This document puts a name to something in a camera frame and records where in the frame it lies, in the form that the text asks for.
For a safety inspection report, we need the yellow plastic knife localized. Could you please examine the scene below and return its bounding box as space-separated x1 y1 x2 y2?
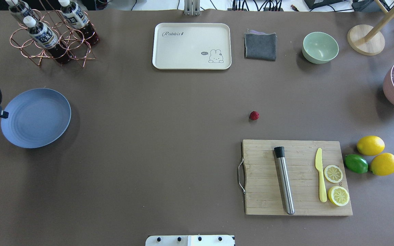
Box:
315 148 327 203

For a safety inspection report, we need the lemon upper whole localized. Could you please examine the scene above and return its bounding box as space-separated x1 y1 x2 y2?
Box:
356 135 385 156

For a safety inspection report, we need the blue plate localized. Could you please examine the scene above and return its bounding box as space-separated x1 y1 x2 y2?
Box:
1 88 71 149

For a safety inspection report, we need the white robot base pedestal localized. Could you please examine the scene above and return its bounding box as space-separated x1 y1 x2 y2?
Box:
145 234 236 246

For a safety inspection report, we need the lemon whole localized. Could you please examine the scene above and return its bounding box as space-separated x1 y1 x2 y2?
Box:
370 153 394 176
356 135 385 156

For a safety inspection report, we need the grey folded cloth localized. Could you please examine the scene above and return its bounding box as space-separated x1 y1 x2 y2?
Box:
244 30 278 61

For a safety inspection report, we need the green lime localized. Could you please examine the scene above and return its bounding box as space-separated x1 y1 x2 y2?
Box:
344 154 369 174

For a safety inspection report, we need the tea bottle back right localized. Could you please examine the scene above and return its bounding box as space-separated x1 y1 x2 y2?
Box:
59 0 100 46

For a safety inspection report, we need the tea bottle front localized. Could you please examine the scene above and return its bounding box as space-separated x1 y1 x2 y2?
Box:
23 16 72 64

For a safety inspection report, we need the tea bottle back left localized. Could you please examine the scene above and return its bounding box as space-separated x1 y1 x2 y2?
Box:
5 0 40 25

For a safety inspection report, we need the lemon lower whole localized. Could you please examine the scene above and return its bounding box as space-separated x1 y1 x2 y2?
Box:
370 153 394 176

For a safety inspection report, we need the wooden cup stand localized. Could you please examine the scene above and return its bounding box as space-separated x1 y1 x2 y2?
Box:
347 0 394 56

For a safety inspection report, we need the green bowl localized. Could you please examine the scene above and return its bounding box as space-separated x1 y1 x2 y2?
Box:
302 32 339 64

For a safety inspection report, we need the cream rabbit tray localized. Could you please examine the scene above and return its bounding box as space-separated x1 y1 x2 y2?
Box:
152 23 232 70

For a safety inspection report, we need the wooden cutting board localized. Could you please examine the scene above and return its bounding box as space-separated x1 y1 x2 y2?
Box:
242 139 352 216

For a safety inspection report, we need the lemon half lower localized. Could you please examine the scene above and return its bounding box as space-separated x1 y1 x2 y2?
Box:
327 186 350 206

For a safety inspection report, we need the copper wire bottle rack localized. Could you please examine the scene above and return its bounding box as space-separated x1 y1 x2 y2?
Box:
7 0 100 67

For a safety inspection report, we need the tea bottle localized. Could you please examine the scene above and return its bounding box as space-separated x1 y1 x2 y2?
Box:
59 0 100 46
5 0 40 25
23 16 72 64

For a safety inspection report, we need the lemon slice upper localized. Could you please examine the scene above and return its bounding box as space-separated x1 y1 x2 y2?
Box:
324 165 343 183

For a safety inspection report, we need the steel muddler black tip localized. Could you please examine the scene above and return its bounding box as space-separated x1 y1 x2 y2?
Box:
274 146 295 215

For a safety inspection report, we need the aluminium frame post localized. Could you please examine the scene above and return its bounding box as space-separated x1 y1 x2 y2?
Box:
184 0 200 16

